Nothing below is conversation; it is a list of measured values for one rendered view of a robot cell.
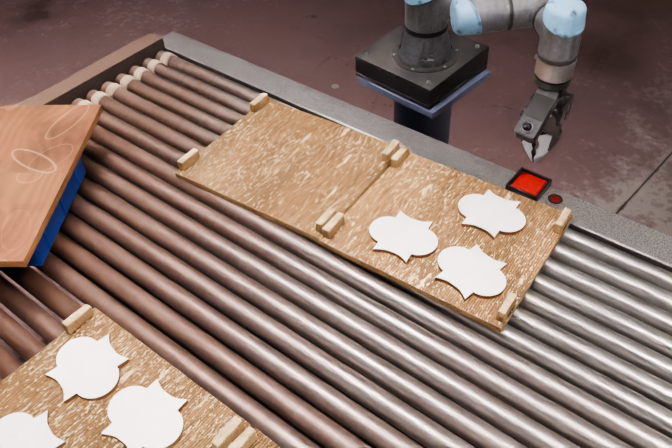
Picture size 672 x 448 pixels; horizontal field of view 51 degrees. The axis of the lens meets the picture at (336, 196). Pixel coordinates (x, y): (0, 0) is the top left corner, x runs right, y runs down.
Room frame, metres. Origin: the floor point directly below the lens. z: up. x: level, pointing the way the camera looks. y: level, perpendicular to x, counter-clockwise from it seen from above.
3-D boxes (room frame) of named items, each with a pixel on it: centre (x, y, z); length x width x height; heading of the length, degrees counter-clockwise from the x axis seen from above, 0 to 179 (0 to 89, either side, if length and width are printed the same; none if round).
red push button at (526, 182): (1.15, -0.43, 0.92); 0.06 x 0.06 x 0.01; 50
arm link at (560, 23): (1.17, -0.44, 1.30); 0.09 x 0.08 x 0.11; 5
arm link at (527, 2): (1.27, -0.42, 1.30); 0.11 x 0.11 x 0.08; 5
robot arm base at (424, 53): (1.70, -0.27, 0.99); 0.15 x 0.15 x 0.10
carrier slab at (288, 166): (1.27, 0.10, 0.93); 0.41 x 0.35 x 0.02; 54
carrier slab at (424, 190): (1.02, -0.23, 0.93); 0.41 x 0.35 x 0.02; 53
